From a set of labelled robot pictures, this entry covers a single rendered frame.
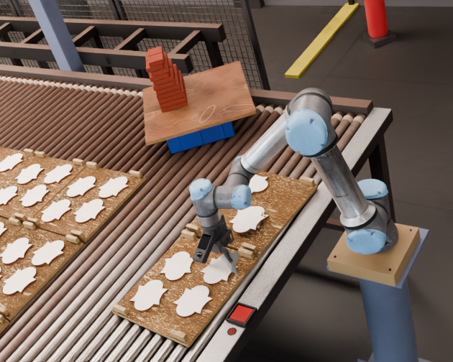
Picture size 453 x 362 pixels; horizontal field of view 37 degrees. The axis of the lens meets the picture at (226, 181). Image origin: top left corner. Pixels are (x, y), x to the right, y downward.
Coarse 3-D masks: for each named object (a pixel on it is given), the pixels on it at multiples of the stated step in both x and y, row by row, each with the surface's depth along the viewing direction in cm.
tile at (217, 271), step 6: (210, 264) 236; (216, 264) 235; (222, 264) 234; (204, 270) 234; (210, 270) 233; (216, 270) 233; (222, 270) 232; (228, 270) 231; (204, 276) 232; (210, 276) 231; (216, 276) 230; (222, 276) 230; (228, 276) 229; (210, 282) 229; (216, 282) 228
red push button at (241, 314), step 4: (236, 308) 219; (240, 308) 218; (244, 308) 218; (248, 308) 217; (236, 312) 217; (240, 312) 217; (244, 312) 216; (248, 312) 216; (232, 316) 216; (236, 316) 216; (240, 316) 215; (244, 316) 215; (248, 316) 215; (240, 320) 214; (244, 320) 214
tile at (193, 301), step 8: (200, 288) 228; (184, 296) 227; (192, 296) 226; (200, 296) 225; (208, 296) 224; (176, 304) 225; (184, 304) 224; (192, 304) 223; (200, 304) 222; (184, 312) 221; (192, 312) 220; (200, 312) 219
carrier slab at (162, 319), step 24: (192, 240) 250; (192, 264) 239; (240, 264) 233; (168, 288) 233; (192, 288) 230; (216, 288) 227; (144, 312) 227; (168, 312) 224; (216, 312) 220; (168, 336) 216; (192, 336) 213
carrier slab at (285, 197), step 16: (272, 176) 268; (272, 192) 259; (288, 192) 257; (304, 192) 254; (272, 208) 252; (288, 208) 250; (192, 224) 257; (272, 224) 245; (240, 240) 243; (256, 240) 241; (272, 240) 239; (256, 256) 235
